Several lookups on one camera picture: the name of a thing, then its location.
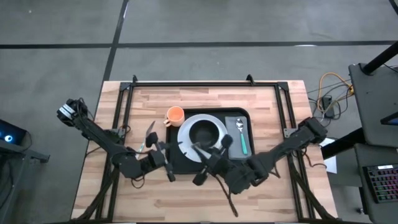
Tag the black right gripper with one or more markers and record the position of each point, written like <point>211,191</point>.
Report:
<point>215,165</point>

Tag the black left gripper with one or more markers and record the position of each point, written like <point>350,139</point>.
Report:
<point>158,158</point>

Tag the white round plate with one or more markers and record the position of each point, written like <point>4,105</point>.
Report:
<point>186,144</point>

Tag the black bowl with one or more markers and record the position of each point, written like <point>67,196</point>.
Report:
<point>203,132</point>

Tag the grey napkin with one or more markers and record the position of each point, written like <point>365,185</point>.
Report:
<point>231,130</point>

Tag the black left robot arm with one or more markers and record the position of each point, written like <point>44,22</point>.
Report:
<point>93,132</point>

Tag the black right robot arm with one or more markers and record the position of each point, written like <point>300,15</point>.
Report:
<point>298,137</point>

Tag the black rectangular tray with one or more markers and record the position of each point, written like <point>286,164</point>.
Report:
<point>174,161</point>

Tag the orange mug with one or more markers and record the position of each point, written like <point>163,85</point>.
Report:
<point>175,115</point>

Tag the white paper sheet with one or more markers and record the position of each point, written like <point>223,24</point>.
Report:
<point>331,165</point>

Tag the black power adapter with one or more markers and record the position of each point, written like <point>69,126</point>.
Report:
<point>327,104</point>

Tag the black stand leg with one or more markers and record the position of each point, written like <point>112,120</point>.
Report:
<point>342,144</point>

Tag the black equipment stand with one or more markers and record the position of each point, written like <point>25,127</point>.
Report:
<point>31,154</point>

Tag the black box with blue light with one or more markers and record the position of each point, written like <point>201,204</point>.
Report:
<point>12,132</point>

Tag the black keyboard desk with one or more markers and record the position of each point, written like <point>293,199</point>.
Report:
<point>360,199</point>

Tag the keyboard with rainbow backlight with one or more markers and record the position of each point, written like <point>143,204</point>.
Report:
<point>384,183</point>

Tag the black pole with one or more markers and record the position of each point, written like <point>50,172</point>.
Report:
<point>381,57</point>

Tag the black aluminium table frame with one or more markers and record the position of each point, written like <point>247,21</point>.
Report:
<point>202,84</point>

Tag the black frame clamp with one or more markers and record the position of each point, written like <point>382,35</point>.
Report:
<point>249,79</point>
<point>134,79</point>

